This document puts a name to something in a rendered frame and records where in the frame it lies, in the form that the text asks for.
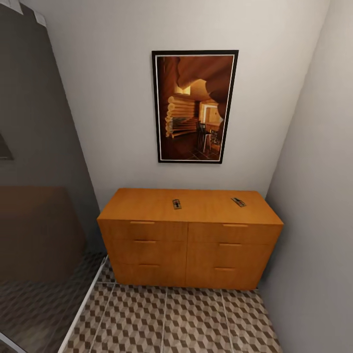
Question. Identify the mousetrap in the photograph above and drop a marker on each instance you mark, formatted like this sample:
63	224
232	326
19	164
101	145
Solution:
176	204
238	201

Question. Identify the picture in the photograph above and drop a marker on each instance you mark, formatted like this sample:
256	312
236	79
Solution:
192	93

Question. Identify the shower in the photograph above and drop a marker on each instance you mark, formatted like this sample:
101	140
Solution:
19	350

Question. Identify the cabinet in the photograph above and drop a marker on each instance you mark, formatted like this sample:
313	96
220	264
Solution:
211	242

